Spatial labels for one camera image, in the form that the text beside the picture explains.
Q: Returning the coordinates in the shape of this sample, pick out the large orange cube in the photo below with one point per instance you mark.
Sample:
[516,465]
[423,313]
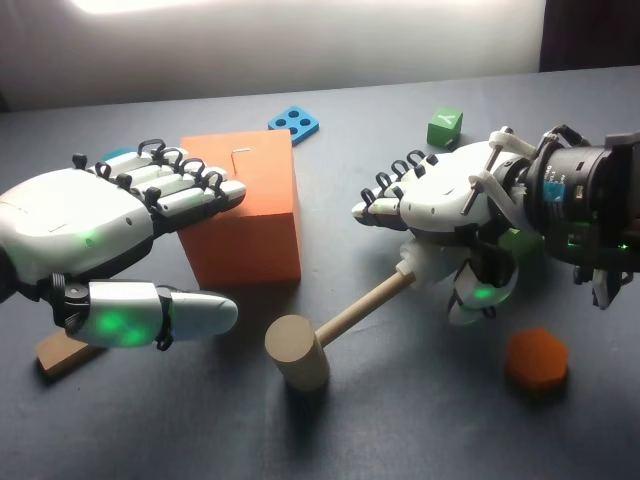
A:
[250,245]

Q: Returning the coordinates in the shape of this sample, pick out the brown wooden rectangular block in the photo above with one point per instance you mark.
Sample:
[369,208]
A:
[55,357]

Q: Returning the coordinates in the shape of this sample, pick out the small green letter cube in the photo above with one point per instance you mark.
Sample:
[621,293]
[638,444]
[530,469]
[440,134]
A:
[442,130]

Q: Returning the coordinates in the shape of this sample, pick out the blue four-hole block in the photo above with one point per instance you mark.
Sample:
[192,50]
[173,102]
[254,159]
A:
[305,127]

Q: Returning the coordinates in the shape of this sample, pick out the green textured square block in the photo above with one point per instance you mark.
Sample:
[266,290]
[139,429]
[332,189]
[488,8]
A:
[522,247]

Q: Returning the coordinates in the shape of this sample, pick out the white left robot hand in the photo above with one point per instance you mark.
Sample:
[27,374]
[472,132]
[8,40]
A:
[60,220]

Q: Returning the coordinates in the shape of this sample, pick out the wooden mallet white handle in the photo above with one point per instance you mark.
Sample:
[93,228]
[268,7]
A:
[300,355]

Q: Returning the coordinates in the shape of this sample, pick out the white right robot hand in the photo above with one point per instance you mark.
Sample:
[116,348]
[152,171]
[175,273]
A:
[440,205]

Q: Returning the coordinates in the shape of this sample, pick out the grey table cloth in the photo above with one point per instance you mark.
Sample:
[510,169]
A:
[175,425]

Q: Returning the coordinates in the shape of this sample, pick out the blue round disc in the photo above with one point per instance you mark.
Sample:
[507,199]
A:
[112,154]

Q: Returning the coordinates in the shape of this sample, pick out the orange hexagon block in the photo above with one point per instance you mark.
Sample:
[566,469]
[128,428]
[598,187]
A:
[535,357]

